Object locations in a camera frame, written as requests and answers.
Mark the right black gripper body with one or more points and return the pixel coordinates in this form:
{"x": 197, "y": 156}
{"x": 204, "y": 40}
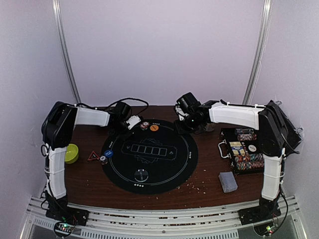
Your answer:
{"x": 180, "y": 127}

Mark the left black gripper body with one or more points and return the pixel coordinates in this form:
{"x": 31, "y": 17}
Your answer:
{"x": 119, "y": 130}

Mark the cream ceramic mug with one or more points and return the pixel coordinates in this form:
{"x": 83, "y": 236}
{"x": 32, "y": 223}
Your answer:
{"x": 209, "y": 127}

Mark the red poker chip stack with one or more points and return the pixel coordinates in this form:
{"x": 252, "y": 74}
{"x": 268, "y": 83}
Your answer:
{"x": 144, "y": 125}

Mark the blue small blind button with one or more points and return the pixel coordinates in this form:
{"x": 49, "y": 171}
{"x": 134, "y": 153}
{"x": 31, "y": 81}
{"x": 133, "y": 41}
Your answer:
{"x": 108, "y": 153}

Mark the orange big blind button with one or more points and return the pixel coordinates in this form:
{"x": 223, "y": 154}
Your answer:
{"x": 154, "y": 127}

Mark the clear black dealer button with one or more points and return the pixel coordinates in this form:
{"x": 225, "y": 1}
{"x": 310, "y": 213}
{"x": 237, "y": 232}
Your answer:
{"x": 141, "y": 175}

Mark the grey card deck box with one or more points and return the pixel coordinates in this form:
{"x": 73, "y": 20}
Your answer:
{"x": 228, "y": 182}

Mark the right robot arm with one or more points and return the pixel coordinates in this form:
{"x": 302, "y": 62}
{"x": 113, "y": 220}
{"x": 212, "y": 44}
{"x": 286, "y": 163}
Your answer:
{"x": 242, "y": 116}

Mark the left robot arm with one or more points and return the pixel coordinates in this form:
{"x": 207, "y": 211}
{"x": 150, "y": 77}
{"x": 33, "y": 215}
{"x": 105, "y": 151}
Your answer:
{"x": 57, "y": 131}

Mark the red black triangle token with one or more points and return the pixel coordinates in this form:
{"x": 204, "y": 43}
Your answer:
{"x": 93, "y": 156}

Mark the round black poker mat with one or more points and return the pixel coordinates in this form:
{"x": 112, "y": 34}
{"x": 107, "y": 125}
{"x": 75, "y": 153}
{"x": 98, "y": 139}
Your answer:
{"x": 169, "y": 158}

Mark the lime green bowl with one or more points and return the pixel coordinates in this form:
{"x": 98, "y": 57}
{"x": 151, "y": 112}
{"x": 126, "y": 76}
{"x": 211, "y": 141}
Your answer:
{"x": 72, "y": 154}

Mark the black poker chip case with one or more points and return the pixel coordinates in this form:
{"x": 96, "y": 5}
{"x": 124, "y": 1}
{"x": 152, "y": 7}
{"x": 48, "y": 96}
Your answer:
{"x": 247, "y": 147}

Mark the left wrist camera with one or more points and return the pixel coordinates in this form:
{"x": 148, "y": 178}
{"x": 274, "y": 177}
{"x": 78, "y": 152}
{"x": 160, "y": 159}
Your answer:
{"x": 132, "y": 121}

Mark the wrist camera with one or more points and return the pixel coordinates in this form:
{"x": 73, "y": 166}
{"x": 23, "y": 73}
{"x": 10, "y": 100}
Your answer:
{"x": 180, "y": 113}
{"x": 132, "y": 121}

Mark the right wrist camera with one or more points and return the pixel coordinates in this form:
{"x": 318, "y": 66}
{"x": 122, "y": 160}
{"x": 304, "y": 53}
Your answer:
{"x": 180, "y": 113}

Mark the right aluminium frame post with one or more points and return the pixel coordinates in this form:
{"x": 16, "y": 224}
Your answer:
{"x": 260, "y": 47}

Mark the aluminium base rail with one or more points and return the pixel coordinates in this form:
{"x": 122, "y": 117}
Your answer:
{"x": 220, "y": 222}

